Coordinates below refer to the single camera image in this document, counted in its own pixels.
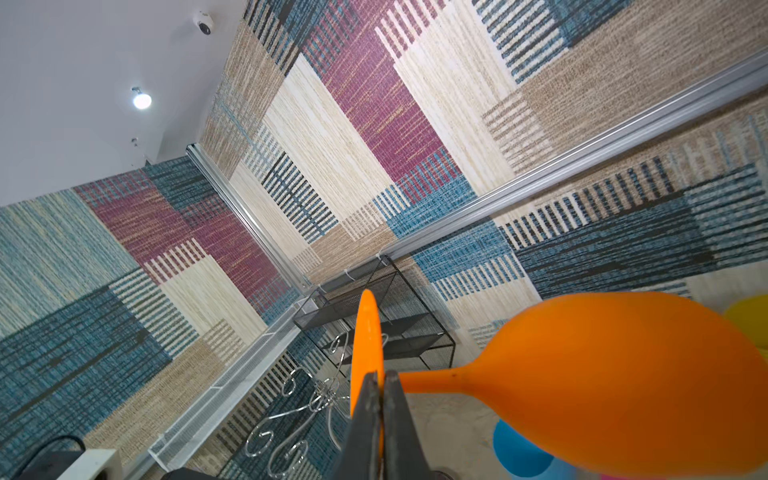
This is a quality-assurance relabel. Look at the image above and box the round ceiling spot light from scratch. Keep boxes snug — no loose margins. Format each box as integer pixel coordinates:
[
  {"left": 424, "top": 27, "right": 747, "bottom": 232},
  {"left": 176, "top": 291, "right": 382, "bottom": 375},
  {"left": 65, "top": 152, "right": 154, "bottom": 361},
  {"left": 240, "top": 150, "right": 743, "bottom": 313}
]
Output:
[{"left": 131, "top": 87, "right": 153, "bottom": 110}]

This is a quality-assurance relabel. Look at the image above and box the white wire mesh basket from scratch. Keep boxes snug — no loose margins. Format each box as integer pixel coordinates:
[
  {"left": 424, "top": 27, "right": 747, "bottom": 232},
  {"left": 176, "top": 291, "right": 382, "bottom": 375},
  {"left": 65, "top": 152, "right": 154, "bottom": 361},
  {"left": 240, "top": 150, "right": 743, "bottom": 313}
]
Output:
[{"left": 148, "top": 297, "right": 317, "bottom": 472}]

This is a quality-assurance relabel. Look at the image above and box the black wire shelf rack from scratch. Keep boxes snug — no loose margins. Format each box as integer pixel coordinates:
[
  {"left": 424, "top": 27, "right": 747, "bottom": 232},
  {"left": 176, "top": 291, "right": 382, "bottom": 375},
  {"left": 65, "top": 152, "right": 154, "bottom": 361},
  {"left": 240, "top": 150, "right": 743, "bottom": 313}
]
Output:
[{"left": 293, "top": 256, "right": 457, "bottom": 377}]

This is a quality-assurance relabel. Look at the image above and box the yellow plastic wine glass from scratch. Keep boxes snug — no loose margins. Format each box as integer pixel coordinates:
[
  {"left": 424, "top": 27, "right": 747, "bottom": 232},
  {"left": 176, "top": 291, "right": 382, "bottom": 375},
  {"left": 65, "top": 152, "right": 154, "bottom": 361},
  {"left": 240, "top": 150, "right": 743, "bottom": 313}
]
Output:
[{"left": 724, "top": 295, "right": 768, "bottom": 358}]

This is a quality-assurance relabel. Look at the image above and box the white ceiling security camera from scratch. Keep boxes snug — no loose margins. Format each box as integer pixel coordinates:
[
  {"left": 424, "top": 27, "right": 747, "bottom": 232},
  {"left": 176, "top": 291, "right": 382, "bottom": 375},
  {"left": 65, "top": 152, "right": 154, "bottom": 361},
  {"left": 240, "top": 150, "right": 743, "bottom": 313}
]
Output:
[{"left": 193, "top": 10, "right": 214, "bottom": 36}]

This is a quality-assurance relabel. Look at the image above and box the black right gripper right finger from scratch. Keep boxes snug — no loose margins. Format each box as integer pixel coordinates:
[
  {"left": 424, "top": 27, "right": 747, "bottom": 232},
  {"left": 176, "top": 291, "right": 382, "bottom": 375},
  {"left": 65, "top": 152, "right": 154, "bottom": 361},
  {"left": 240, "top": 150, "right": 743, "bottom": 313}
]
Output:
[{"left": 383, "top": 370, "right": 433, "bottom": 480}]

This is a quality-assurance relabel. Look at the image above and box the blue plastic wine glass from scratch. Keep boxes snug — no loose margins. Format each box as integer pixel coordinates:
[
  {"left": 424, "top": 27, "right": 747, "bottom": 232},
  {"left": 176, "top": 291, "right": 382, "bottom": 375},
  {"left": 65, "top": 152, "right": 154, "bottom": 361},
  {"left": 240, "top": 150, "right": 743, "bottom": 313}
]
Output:
[{"left": 493, "top": 420, "right": 579, "bottom": 479}]

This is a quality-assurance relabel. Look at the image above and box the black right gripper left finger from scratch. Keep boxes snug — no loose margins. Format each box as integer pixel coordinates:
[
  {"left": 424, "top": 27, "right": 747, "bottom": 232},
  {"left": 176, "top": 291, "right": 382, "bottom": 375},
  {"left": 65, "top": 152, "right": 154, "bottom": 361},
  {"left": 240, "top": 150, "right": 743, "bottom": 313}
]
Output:
[{"left": 331, "top": 372, "right": 382, "bottom": 480}]

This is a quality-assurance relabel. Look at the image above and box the orange plastic wine glass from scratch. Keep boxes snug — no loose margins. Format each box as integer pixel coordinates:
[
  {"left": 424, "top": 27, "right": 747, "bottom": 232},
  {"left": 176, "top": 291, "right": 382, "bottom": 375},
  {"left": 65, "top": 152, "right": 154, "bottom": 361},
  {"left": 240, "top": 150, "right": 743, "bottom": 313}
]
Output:
[{"left": 350, "top": 291, "right": 767, "bottom": 477}]

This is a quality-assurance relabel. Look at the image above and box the chrome wire wine glass rack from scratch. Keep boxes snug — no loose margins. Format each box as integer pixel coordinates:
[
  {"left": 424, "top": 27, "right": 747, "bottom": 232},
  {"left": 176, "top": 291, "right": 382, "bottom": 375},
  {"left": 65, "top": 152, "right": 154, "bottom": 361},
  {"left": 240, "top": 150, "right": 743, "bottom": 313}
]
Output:
[{"left": 243, "top": 333, "right": 389, "bottom": 479}]

